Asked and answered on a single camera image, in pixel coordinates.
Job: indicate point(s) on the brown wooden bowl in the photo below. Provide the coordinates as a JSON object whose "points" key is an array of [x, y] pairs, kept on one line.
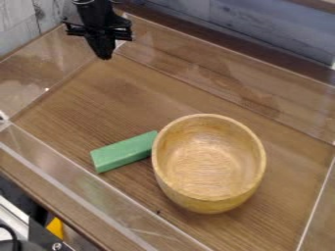
{"points": [[210, 163]]}

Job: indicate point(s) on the green rectangular block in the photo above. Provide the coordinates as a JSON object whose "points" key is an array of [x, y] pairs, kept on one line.
{"points": [[123, 152]]}

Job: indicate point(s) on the clear acrylic enclosure walls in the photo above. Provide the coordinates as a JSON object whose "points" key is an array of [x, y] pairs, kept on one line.
{"points": [[71, 102]]}

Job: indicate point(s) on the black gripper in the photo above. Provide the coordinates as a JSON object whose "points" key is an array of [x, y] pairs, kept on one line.
{"points": [[95, 19]]}

